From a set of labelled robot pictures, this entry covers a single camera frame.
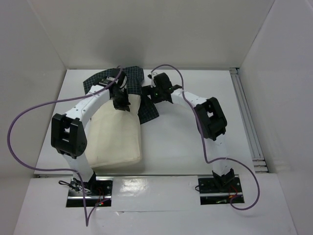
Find dark checkered pillowcase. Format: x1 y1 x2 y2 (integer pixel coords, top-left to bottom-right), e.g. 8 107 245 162
83 66 159 124

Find cream white pillow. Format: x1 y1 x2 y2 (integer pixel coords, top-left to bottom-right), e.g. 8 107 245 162
85 94 142 171

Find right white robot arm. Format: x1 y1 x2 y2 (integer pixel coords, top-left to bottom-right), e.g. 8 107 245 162
144 72 234 192

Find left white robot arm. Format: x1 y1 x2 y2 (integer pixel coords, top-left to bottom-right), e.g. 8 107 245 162
51 69 130 195

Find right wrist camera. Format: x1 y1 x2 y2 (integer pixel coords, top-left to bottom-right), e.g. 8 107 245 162
148 72 157 82

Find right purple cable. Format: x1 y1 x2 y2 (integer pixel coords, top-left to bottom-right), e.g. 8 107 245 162
151 64 260 211

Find purple cable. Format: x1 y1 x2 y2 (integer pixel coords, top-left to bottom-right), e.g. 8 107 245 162
151 64 260 211
6 65 123 226

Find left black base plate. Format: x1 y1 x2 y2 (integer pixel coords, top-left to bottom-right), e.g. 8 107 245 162
66 178 113 208

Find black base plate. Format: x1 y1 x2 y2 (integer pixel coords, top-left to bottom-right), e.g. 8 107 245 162
195 176 245 205
66 178 113 208

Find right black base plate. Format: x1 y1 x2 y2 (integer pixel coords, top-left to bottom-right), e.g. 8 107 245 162
195 176 245 205

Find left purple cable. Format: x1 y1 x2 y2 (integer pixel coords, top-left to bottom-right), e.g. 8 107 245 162
6 65 123 226

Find aluminium rail frame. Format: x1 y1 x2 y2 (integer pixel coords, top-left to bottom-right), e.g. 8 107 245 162
229 68 269 174

